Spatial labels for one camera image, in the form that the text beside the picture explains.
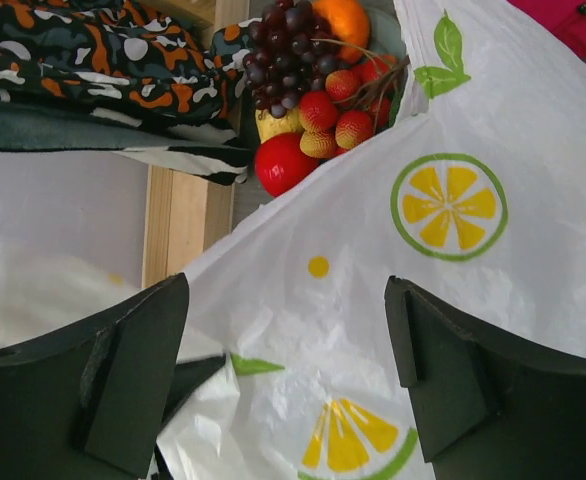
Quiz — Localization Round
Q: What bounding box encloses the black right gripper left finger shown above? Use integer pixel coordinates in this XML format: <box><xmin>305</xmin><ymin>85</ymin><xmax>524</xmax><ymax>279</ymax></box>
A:
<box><xmin>0</xmin><ymin>275</ymin><xmax>189</xmax><ymax>479</ymax></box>

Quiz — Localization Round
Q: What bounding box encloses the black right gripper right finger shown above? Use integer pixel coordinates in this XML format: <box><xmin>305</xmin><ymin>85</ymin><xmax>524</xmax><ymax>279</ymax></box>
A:
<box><xmin>384</xmin><ymin>277</ymin><xmax>586</xmax><ymax>480</ymax></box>

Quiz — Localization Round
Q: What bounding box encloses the white lemon print plastic bag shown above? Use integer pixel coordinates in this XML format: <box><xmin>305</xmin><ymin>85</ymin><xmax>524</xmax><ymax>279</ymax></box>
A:
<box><xmin>0</xmin><ymin>0</ymin><xmax>586</xmax><ymax>480</ymax></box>

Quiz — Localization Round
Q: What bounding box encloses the dark purple grape bunch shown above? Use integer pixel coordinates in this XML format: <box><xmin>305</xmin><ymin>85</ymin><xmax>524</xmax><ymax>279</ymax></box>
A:
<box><xmin>243</xmin><ymin>1</ymin><xmax>354</xmax><ymax>119</ymax></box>

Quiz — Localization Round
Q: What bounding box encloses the zebra pattern black white garment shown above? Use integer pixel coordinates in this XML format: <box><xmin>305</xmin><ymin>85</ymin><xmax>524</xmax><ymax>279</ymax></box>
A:
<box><xmin>0</xmin><ymin>88</ymin><xmax>253</xmax><ymax>185</ymax></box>

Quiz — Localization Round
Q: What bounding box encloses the red apple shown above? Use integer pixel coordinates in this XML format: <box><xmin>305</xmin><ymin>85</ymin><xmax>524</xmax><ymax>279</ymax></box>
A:
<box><xmin>254</xmin><ymin>133</ymin><xmax>319</xmax><ymax>197</ymax></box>

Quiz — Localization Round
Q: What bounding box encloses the red yellow strawberry bunch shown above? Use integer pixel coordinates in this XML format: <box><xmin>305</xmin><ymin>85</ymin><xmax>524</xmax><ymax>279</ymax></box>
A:
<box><xmin>299</xmin><ymin>54</ymin><xmax>403</xmax><ymax>160</ymax></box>

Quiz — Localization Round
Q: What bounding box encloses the camouflage orange black garment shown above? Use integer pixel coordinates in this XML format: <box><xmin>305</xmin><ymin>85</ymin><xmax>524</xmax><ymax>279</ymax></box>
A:
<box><xmin>0</xmin><ymin>1</ymin><xmax>254</xmax><ymax>123</ymax></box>

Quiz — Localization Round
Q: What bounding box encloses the grey glass plate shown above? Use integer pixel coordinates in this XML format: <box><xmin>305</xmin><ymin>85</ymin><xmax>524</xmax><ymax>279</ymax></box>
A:
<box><xmin>366</xmin><ymin>8</ymin><xmax>407</xmax><ymax>60</ymax></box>

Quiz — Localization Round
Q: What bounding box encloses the folded red cloth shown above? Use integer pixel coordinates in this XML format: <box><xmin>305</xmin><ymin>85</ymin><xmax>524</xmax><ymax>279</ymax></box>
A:
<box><xmin>510</xmin><ymin>0</ymin><xmax>586</xmax><ymax>59</ymax></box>

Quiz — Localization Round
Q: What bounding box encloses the orange fruit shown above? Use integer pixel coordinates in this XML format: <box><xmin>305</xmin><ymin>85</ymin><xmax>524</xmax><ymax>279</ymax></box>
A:
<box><xmin>313</xmin><ymin>0</ymin><xmax>371</xmax><ymax>64</ymax></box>

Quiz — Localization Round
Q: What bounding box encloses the wooden clothes rack frame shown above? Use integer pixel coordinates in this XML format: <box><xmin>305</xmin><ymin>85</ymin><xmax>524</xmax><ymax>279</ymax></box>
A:
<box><xmin>142</xmin><ymin>0</ymin><xmax>250</xmax><ymax>287</ymax></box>

